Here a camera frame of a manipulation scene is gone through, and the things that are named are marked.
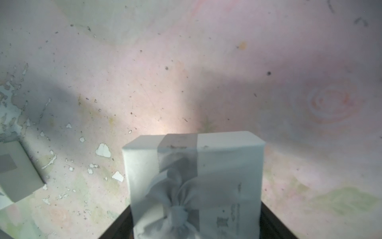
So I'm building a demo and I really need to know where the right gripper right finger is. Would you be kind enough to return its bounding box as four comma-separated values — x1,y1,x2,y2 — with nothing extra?
260,202,297,239

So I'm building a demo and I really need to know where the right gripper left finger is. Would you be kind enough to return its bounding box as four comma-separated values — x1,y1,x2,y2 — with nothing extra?
99,206,133,239

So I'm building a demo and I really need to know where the white jewelry box lid bow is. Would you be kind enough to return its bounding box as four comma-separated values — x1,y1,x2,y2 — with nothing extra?
122,131,266,239

